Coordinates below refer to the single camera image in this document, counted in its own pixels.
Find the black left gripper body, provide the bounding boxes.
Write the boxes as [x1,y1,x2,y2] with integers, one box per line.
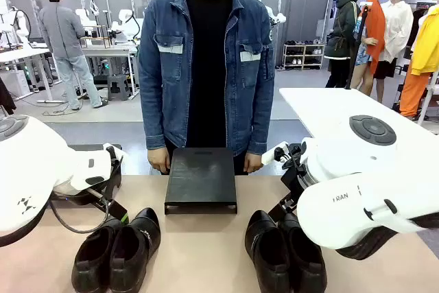
[87,147,123,202]

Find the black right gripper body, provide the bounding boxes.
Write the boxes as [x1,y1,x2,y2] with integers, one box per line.
[279,141,309,203]

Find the black leather loafer shoe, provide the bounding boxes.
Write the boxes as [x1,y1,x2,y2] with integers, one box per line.
[277,212,329,293]
[108,207,162,293]
[71,218,125,293]
[244,209,292,293]

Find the person's left forearm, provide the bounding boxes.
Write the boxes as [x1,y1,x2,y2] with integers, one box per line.
[245,93,275,155]

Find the person's right forearm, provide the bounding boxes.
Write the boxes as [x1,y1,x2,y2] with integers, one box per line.
[143,93,169,152]

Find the black shoe stand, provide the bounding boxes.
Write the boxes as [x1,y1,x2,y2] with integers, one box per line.
[67,143,123,152]
[163,147,239,215]

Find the person in denim jacket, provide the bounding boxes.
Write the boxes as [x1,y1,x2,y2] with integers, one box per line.
[139,0,275,176]

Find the person in white shirt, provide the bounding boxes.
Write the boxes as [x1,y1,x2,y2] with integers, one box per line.
[373,0,415,81]

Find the person's left hand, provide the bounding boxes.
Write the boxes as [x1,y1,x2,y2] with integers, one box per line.
[242,151,264,174]

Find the person's right hand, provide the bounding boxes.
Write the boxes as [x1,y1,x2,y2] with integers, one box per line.
[147,148,171,174]

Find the grey plastic stool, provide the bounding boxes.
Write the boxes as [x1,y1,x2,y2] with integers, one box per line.
[106,75,130,102]

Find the white shoe rack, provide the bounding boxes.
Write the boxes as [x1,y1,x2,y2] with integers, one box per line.
[283,40,325,71]

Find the white workbench with robots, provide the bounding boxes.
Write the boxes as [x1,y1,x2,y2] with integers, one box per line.
[80,37,141,98]

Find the mannequin in dark jacket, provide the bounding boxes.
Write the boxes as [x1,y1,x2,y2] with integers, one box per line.
[324,0,364,90]

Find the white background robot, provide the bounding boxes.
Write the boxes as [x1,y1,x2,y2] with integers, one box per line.
[265,6,287,38]
[0,6,32,47]
[109,8,143,45]
[75,0,104,47]

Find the man in grey shirt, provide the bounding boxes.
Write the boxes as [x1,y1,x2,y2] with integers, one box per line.
[37,0,109,110]

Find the white lab desk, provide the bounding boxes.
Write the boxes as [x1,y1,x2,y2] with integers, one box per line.
[0,47,53,104]

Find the mannequin in orange top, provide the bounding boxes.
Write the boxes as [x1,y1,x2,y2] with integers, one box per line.
[351,0,388,102]

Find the mannequin in yellow top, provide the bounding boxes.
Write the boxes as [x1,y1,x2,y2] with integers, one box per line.
[399,4,439,119]

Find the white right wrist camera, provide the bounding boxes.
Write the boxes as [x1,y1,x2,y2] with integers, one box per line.
[260,141,289,167]

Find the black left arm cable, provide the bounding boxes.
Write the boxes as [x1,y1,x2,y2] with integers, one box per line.
[47,188,111,235]

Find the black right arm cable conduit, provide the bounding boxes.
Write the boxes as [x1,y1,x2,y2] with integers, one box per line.
[337,215,439,261]

